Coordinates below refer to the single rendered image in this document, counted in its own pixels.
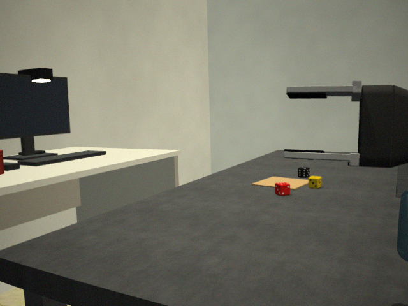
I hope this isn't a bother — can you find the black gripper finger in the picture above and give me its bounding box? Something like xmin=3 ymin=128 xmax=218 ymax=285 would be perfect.
xmin=286 ymin=80 xmax=362 ymax=101
xmin=284 ymin=149 xmax=360 ymax=166

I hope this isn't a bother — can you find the black die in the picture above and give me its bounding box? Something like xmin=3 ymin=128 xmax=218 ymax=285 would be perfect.
xmin=298 ymin=167 xmax=310 ymax=178

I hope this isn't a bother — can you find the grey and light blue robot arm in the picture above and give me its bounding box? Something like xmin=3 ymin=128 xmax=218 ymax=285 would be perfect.
xmin=397 ymin=190 xmax=408 ymax=261

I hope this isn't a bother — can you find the yellow die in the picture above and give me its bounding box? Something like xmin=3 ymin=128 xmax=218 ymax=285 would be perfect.
xmin=309 ymin=176 xmax=322 ymax=189

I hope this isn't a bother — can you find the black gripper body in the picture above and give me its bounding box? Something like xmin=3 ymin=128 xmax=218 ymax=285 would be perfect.
xmin=358 ymin=85 xmax=408 ymax=168

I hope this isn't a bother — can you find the red die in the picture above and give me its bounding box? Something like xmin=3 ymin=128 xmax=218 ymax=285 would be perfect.
xmin=275 ymin=182 xmax=290 ymax=196

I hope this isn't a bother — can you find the tan square mat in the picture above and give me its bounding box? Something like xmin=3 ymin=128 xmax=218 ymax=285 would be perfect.
xmin=251 ymin=177 xmax=309 ymax=190

